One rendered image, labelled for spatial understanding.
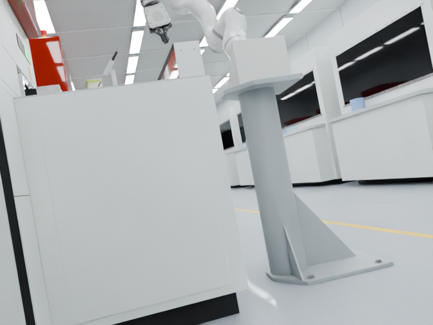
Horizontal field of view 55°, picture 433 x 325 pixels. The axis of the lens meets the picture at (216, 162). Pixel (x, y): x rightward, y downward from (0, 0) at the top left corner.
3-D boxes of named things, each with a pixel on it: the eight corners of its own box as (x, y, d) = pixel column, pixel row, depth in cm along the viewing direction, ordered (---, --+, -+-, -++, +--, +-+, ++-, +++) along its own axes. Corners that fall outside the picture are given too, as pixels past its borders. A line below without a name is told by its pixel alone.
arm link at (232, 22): (240, 63, 202) (224, 41, 218) (261, 29, 194) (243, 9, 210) (220, 53, 195) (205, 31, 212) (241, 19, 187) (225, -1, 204)
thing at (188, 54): (180, 81, 146) (173, 42, 146) (161, 111, 199) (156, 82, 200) (206, 78, 148) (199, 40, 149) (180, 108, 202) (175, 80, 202)
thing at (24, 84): (20, 100, 143) (16, 73, 143) (41, 121, 185) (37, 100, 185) (26, 99, 143) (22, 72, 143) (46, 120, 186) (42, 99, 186)
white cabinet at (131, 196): (58, 367, 125) (13, 98, 127) (80, 292, 218) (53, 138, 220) (258, 311, 141) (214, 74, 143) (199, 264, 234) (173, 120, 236)
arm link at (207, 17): (230, 26, 199) (212, 55, 206) (245, 32, 208) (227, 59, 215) (176, -25, 222) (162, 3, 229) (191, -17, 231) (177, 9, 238)
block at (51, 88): (37, 94, 151) (35, 86, 152) (38, 96, 155) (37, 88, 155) (60, 91, 154) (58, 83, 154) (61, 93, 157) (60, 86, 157)
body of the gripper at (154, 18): (140, 3, 181) (151, 28, 182) (162, -3, 184) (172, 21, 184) (139, 10, 189) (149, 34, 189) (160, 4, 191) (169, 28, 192)
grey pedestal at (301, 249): (343, 248, 208) (313, 86, 210) (394, 265, 164) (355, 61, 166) (245, 270, 200) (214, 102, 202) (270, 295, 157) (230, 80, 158)
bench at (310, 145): (323, 187, 591) (297, 49, 596) (274, 188, 765) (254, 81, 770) (388, 174, 619) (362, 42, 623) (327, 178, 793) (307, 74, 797)
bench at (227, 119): (233, 189, 1016) (219, 108, 1021) (215, 189, 1190) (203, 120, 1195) (274, 181, 1044) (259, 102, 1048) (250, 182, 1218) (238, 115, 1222)
